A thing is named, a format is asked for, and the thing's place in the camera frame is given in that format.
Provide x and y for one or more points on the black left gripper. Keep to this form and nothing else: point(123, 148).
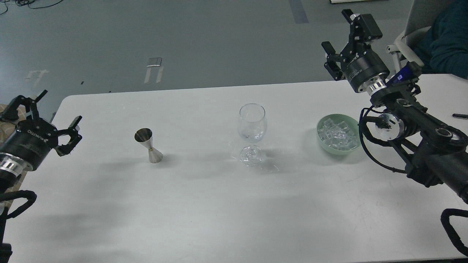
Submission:
point(32, 142)

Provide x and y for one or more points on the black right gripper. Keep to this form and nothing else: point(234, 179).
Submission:
point(365, 64)

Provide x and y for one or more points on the steel cocktail jigger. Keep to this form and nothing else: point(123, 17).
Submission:
point(144, 137)

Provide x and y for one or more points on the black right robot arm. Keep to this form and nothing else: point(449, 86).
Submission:
point(434, 152)

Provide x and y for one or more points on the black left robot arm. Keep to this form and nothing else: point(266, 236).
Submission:
point(14, 202)

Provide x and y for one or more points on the clear ice cubes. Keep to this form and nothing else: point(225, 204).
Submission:
point(337, 134)

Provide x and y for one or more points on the clear wine glass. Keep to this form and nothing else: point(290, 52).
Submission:
point(252, 125)

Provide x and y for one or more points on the grey office chair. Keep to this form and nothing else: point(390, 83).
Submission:
point(421, 17)

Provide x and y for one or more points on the green bowl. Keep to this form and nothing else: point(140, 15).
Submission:
point(354, 126)

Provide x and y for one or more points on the person in teal sweater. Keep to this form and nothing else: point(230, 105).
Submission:
point(444, 48)

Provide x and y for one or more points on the black pen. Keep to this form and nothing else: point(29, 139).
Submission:
point(460, 116)

